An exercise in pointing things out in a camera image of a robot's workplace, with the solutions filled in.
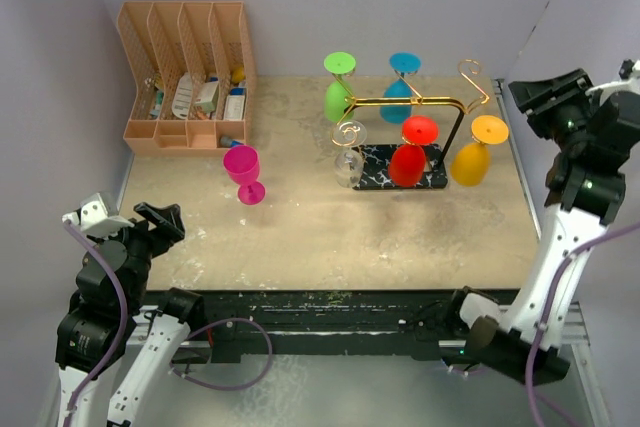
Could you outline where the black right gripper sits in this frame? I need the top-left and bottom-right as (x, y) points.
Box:
(512, 69), (605, 155)

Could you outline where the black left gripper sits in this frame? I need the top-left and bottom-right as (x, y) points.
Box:
(90, 201), (184, 309)

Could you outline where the yellow plastic wine glass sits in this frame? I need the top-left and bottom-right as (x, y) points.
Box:
(451, 115), (509, 187)

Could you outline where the magenta plastic wine glass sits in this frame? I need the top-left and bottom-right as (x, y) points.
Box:
(223, 145), (266, 205)

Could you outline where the red plastic wine glass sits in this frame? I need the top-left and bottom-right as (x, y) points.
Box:
(388, 115), (439, 188)

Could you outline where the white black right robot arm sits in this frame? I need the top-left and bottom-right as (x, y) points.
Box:
(444, 59), (639, 386)

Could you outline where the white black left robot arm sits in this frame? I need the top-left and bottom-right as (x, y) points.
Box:
(55, 196), (206, 426)

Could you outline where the blue plastic wine glass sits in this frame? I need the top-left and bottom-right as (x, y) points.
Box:
(379, 52), (421, 124)

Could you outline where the clear glass wine glass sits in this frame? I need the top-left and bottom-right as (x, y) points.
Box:
(331, 120), (367, 188)

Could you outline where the green plastic wine glass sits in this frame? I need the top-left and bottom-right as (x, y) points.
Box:
(324, 51), (356, 123)

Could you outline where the blue grey cap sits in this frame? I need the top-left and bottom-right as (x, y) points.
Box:
(219, 135), (243, 149)

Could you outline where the white blister pack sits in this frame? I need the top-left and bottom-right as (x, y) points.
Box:
(171, 72), (193, 120)

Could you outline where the green white small box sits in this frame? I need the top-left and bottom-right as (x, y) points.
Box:
(194, 77), (219, 114)

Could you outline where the yellow object in organizer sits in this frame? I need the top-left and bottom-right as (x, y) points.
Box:
(231, 66), (246, 84)

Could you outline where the pink plastic file organizer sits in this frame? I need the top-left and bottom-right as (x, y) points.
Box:
(117, 0), (258, 157)

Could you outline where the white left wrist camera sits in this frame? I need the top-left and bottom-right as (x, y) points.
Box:
(62, 192), (134, 238)

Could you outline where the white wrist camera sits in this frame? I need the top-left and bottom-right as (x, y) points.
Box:
(586, 59), (640, 104)
(62, 192), (134, 238)

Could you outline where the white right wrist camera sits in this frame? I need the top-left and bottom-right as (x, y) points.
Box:
(586, 59), (640, 104)

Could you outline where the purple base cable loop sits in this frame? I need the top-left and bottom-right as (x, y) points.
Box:
(167, 317), (274, 392)

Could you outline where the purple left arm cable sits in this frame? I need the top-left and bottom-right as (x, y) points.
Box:
(62, 224), (126, 427)

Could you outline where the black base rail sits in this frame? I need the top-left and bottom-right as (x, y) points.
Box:
(173, 289), (471, 365)

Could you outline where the gold wire wine glass rack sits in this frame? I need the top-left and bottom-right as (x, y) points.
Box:
(324, 52), (490, 191)

